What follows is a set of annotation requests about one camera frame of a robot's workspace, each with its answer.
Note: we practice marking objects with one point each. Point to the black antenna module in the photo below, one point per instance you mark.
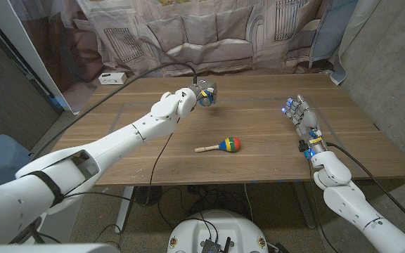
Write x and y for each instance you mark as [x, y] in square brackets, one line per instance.
[211, 246]

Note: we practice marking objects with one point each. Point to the colourful striped wooden maraca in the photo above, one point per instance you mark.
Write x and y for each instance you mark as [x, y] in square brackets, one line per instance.
[230, 144]

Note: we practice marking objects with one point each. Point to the metal table leg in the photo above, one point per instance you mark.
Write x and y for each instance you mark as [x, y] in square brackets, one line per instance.
[124, 207]
[304, 207]

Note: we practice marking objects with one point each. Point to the white power strip box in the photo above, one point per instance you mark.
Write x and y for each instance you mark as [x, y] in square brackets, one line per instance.
[112, 78]

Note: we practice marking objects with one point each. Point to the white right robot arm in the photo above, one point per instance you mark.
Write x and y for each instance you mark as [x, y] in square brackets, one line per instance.
[346, 200]

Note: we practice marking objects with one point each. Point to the blue spiky stress ball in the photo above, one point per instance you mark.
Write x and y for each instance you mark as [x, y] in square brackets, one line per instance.
[206, 102]

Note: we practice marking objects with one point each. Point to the pale blue curtain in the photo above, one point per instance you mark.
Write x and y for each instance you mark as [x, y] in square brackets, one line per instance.
[332, 31]

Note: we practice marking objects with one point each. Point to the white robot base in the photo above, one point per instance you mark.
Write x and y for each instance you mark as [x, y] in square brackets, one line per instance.
[220, 228]

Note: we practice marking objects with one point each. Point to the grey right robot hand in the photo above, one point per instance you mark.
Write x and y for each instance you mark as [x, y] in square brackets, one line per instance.
[309, 123]

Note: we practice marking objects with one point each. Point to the printed sofa room backdrop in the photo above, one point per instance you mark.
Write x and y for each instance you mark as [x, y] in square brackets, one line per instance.
[202, 35]

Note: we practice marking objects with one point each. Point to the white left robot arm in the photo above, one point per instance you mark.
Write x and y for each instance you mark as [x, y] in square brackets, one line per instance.
[135, 130]

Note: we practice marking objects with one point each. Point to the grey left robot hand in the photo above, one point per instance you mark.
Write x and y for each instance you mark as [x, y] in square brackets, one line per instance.
[207, 89]

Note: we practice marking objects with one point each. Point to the black round floor fan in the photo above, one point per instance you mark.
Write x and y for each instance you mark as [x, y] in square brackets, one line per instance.
[148, 195]

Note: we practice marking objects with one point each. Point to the white partition panel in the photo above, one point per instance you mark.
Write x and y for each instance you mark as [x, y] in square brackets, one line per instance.
[12, 31]

